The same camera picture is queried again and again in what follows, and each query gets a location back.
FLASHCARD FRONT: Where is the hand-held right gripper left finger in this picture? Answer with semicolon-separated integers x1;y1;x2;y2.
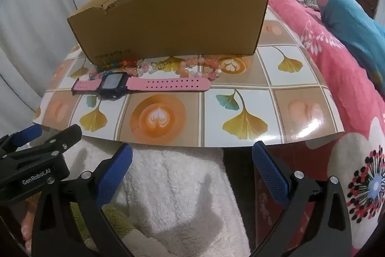
32;143;136;257

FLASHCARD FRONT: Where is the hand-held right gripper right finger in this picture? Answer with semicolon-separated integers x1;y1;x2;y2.
251;141;352;257

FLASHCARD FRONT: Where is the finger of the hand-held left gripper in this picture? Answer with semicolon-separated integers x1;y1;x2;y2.
0;124;82;167
0;125;43;157

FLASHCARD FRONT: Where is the multicolour bead bracelet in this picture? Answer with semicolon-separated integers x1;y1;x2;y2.
89;59;140;79

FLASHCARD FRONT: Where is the pink white bead bracelet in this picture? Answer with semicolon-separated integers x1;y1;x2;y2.
128;62;152;77

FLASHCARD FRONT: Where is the dark round object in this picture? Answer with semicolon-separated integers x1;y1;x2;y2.
71;72;211;100

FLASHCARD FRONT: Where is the gold butterfly pendant with tag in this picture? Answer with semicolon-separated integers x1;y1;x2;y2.
149;58;175;74

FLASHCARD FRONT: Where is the pink orange bead bracelet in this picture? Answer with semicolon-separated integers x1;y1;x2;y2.
175;57;225;81

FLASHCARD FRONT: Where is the brown cardboard box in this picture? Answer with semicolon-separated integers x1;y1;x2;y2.
67;0;269;62

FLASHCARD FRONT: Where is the person's left hand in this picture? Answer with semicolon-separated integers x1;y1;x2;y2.
19;204;37;251

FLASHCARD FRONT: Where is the green plush cloth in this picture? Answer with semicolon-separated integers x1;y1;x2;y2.
71;204;134;244

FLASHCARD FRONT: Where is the white fluffy blanket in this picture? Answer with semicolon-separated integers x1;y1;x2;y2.
69;141;256;257

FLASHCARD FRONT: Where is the ginkgo print table cover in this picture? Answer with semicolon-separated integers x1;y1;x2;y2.
32;8;345;147

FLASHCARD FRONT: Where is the white curtain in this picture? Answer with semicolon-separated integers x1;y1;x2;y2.
0;0;91;125

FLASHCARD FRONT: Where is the pink floral blanket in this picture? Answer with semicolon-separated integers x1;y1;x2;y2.
253;0;385;257

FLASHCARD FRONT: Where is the blue pink blanket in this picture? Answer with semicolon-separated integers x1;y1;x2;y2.
315;0;385;89

